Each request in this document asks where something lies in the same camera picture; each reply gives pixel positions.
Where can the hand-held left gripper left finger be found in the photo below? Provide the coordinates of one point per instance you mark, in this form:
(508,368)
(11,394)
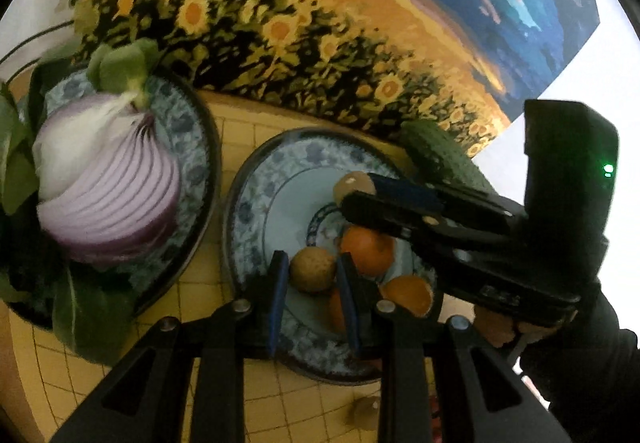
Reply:
(276,313)

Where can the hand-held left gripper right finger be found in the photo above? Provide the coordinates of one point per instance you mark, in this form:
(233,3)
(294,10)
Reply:
(348,308)

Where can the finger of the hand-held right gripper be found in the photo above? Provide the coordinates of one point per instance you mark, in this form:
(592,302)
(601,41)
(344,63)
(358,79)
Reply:
(395,215)
(405,188)

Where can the orange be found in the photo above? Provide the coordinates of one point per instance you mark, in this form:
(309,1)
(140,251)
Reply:
(407,295)
(367,250)
(336,310)

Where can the brown kiwi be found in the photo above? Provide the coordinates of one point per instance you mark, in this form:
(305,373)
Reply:
(350,183)
(312,270)
(362,415)

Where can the large blue patterned plate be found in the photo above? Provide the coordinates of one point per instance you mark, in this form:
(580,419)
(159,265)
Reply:
(280,188)

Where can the person's right forearm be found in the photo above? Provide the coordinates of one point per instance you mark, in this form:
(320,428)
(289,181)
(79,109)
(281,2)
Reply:
(590,363)

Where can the person's right hand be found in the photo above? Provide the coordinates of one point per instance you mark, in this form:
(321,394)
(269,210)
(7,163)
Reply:
(495,325)

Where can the green cucumber with curved stem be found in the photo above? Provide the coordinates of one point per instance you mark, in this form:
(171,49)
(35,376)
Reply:
(440,153)

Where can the yellow grid game board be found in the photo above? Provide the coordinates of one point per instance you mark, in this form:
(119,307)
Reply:
(300,403)

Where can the sunflower field painting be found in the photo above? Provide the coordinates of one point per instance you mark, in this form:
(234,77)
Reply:
(325,23)

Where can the green bok choy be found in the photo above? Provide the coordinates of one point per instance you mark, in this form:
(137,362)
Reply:
(85,318)

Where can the blue patterned plate with onion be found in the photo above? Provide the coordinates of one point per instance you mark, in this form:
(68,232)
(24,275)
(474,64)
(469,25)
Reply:
(190,133)

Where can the halved red onion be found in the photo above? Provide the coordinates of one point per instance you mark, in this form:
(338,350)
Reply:
(110,193)

